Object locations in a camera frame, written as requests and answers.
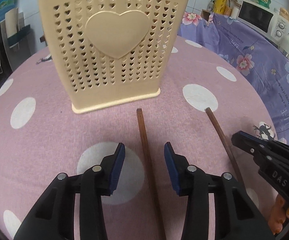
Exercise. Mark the pink polka dot tablecloth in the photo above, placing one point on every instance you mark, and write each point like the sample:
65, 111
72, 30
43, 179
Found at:
59, 125

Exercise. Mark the person's right hand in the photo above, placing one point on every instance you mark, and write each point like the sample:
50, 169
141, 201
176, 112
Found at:
280, 220

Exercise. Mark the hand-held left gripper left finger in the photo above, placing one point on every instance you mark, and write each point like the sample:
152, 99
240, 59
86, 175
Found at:
117, 170

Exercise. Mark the brown wooden chopstick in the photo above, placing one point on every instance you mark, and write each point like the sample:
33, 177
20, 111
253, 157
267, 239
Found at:
148, 160
222, 137

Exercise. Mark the orange jar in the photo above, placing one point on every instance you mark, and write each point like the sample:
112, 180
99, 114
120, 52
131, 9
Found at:
284, 12

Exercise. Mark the beige plastic utensil holder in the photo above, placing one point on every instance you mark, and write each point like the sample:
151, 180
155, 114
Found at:
109, 67

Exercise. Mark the purple floral cloth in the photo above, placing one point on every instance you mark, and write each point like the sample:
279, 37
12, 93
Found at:
254, 45

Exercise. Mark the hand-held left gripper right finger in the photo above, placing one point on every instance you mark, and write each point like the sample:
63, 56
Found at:
170, 167

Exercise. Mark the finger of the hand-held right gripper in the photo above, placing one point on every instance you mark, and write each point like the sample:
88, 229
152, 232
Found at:
252, 147
279, 147

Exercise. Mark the white microwave oven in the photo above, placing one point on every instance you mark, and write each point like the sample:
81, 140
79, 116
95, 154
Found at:
255, 16

